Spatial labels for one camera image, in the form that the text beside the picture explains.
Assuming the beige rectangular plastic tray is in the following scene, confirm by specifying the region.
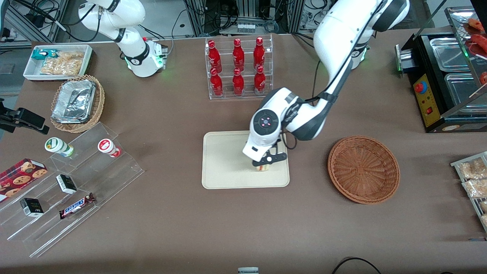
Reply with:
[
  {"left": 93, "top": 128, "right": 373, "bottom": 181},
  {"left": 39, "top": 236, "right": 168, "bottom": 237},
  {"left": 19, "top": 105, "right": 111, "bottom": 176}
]
[{"left": 201, "top": 129, "right": 290, "bottom": 190}]

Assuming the tan oval wicker basket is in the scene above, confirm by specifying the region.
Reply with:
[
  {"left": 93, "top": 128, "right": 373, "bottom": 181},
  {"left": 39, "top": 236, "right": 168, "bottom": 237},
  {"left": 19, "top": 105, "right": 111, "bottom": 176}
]
[{"left": 50, "top": 74, "right": 105, "bottom": 134}]

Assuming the brown round wicker basket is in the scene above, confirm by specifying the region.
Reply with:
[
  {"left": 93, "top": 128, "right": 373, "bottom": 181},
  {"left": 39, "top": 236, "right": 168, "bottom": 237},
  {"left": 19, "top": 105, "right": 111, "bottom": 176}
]
[{"left": 328, "top": 135, "right": 401, "bottom": 205}]

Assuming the green cap yogurt bottle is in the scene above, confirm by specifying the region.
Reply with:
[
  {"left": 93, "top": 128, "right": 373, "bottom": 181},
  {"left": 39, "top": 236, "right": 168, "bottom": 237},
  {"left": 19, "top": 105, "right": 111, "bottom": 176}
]
[{"left": 45, "top": 137, "right": 75, "bottom": 158}]

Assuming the silver foil containers stack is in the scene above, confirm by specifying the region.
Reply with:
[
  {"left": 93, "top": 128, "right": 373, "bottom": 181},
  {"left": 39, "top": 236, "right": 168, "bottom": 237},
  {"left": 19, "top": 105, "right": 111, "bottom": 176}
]
[{"left": 51, "top": 79, "right": 96, "bottom": 124}]

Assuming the white rectangular snack bin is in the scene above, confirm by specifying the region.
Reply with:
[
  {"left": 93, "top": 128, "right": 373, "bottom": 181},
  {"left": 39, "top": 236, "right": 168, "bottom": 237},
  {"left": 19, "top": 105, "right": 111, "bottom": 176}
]
[{"left": 23, "top": 44, "right": 93, "bottom": 82}]

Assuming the clear acrylic bottle rack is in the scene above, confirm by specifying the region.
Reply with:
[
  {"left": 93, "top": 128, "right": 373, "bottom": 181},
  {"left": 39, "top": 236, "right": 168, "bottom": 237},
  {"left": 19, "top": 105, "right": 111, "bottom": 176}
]
[{"left": 205, "top": 34, "right": 274, "bottom": 100}]

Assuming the red chocolate cookie box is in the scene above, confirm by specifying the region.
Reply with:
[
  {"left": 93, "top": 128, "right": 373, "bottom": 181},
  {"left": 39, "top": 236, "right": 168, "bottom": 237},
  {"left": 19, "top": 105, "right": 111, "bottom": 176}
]
[{"left": 0, "top": 158, "right": 48, "bottom": 202}]

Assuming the clear bag of chips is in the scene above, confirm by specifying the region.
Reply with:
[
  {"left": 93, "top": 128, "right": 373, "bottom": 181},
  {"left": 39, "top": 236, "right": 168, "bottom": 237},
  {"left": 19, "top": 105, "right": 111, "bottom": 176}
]
[{"left": 40, "top": 51, "right": 85, "bottom": 76}]

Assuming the red cola bottle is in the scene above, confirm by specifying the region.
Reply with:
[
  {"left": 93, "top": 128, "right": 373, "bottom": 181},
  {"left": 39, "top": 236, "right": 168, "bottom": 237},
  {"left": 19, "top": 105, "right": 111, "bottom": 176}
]
[
  {"left": 253, "top": 37, "right": 266, "bottom": 70},
  {"left": 232, "top": 68, "right": 245, "bottom": 97},
  {"left": 210, "top": 68, "right": 224, "bottom": 97},
  {"left": 207, "top": 40, "right": 223, "bottom": 74},
  {"left": 253, "top": 65, "right": 267, "bottom": 96},
  {"left": 232, "top": 38, "right": 245, "bottom": 72}
]

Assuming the teal snack packet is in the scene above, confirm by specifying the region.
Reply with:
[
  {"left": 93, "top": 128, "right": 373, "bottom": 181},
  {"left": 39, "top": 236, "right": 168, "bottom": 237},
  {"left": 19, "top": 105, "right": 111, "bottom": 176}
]
[{"left": 32, "top": 49, "right": 58, "bottom": 61}]

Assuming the small black white box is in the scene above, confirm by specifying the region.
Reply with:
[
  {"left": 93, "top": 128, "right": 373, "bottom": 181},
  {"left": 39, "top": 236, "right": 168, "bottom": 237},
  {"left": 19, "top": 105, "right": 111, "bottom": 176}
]
[
  {"left": 56, "top": 174, "right": 78, "bottom": 195},
  {"left": 19, "top": 198, "right": 44, "bottom": 218}
]

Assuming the red cap yogurt bottle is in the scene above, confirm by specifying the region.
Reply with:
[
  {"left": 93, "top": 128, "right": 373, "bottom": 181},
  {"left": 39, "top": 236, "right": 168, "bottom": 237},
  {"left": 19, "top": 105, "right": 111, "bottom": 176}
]
[{"left": 97, "top": 139, "right": 122, "bottom": 158}]

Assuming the Snickers chocolate bar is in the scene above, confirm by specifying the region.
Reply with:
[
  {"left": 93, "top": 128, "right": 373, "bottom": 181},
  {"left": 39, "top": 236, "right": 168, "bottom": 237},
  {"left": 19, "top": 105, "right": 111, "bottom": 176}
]
[{"left": 59, "top": 193, "right": 96, "bottom": 220}]

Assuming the clear acrylic step shelf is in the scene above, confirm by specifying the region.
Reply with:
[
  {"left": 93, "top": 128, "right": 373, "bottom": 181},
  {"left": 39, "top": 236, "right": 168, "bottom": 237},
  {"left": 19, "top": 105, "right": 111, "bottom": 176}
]
[{"left": 0, "top": 122, "right": 145, "bottom": 258}]

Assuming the black food warmer machine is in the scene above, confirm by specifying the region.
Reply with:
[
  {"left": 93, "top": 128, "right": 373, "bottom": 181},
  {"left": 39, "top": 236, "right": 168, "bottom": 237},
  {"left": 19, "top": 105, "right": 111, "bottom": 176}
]
[{"left": 395, "top": 6, "right": 487, "bottom": 134}]

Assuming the clear bag of pastry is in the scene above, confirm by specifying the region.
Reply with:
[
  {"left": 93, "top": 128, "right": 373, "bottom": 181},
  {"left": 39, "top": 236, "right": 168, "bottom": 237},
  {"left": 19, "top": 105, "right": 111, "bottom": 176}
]
[
  {"left": 462, "top": 179, "right": 487, "bottom": 199},
  {"left": 457, "top": 158, "right": 487, "bottom": 180}
]

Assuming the steel warmer pan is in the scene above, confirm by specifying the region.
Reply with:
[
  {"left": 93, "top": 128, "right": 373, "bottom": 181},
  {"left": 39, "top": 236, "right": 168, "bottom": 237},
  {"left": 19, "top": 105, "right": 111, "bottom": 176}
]
[
  {"left": 444, "top": 72, "right": 487, "bottom": 113},
  {"left": 430, "top": 37, "right": 469, "bottom": 72}
]

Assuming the red sausage food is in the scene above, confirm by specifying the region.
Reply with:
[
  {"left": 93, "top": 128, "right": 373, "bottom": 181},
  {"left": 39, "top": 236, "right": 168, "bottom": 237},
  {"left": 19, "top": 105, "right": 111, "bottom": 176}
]
[
  {"left": 471, "top": 34, "right": 487, "bottom": 58},
  {"left": 468, "top": 18, "right": 486, "bottom": 33}
]

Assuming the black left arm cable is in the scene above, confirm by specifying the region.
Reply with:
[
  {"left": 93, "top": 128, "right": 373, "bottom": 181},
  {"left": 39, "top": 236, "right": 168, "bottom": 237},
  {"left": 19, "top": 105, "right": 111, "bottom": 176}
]
[{"left": 280, "top": 57, "right": 345, "bottom": 151}]

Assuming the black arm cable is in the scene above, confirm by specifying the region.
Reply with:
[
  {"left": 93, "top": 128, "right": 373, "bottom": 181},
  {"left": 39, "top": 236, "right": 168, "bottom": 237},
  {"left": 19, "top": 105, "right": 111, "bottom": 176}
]
[
  {"left": 11, "top": 0, "right": 101, "bottom": 43},
  {"left": 280, "top": 57, "right": 345, "bottom": 151}
]

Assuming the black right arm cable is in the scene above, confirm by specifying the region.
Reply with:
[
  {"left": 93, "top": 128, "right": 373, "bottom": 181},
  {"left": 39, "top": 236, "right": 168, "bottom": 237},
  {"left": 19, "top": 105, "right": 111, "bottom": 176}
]
[{"left": 11, "top": 0, "right": 101, "bottom": 43}]

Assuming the black cable loop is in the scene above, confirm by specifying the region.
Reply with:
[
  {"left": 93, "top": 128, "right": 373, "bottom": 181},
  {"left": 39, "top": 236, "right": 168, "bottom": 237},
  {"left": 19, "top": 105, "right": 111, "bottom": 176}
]
[{"left": 331, "top": 257, "right": 382, "bottom": 274}]

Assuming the aluminium frame rack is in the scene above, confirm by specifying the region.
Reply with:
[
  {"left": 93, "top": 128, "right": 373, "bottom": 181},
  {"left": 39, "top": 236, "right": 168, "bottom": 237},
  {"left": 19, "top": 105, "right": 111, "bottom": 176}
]
[{"left": 182, "top": 0, "right": 307, "bottom": 37}]

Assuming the grey wire snack tray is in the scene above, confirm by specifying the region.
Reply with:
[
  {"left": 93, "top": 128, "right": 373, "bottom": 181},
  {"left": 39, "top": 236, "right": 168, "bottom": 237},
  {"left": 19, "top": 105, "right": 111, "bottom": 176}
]
[{"left": 450, "top": 151, "right": 487, "bottom": 233}]

